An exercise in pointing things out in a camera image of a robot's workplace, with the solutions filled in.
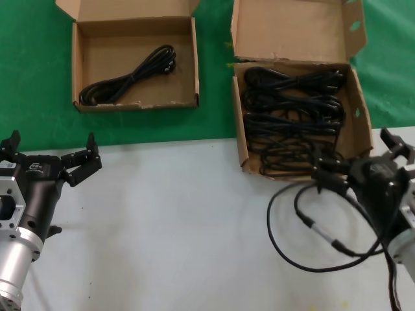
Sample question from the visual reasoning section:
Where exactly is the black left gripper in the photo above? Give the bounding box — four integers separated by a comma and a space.
0, 130, 103, 242

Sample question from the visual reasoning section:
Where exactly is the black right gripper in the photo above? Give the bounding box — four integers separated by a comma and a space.
311, 127, 415, 239

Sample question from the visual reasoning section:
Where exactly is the shallow cardboard box, intact rim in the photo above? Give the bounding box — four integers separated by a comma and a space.
54, 0, 202, 113

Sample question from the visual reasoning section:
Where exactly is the cardboard box, torn rim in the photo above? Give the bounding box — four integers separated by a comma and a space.
230, 0, 374, 181

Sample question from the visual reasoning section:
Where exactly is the green table cloth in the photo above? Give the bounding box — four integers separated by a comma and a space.
0, 0, 415, 153

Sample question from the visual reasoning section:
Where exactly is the silver left wrist bracket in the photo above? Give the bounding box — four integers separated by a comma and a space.
0, 176, 27, 233

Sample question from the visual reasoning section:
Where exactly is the black wrist cable, silver connector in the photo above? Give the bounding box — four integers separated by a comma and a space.
267, 183, 402, 311

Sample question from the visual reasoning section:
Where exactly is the thin tangled black cable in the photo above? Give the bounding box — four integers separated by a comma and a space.
249, 132, 346, 178

